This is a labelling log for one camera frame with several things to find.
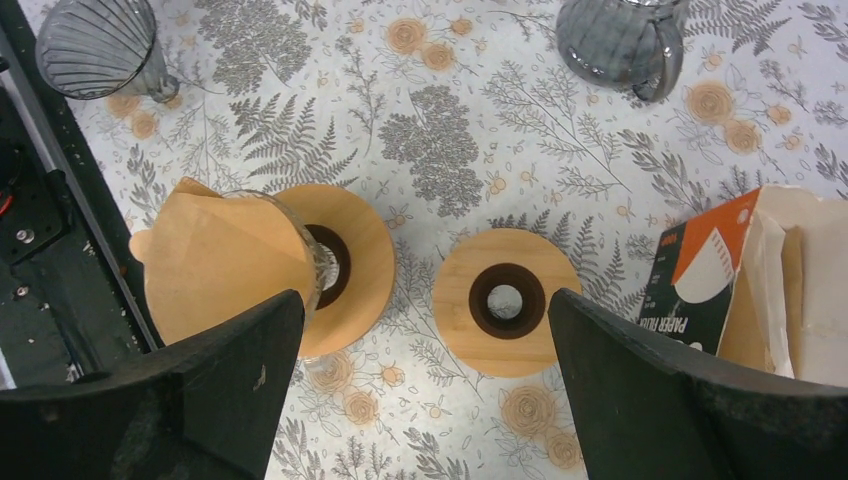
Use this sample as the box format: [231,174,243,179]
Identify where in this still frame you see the clear glass dripper cone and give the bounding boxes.
[218,188,333,333]

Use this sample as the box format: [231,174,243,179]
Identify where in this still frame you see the floral tablecloth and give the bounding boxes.
[61,1,847,479]

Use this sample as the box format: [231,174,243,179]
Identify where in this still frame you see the brown paper coffee filter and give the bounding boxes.
[129,177,314,345]

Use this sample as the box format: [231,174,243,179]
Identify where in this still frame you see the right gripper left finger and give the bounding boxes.
[1,290,305,479]

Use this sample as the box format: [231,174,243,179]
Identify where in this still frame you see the paper coffee filters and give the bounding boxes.
[717,213,803,379]

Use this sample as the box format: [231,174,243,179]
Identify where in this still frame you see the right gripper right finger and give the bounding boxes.
[548,288,847,479]

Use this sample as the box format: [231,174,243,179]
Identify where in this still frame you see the wooden ring holder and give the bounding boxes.
[275,184,396,360]
[432,228,582,378]

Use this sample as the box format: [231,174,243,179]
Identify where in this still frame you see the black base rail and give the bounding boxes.
[1,1,162,390]

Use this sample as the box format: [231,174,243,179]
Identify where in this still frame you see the orange coffee filter box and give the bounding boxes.
[638,185,847,386]

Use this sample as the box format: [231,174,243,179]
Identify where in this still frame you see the grey glass pitcher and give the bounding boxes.
[555,0,690,103]

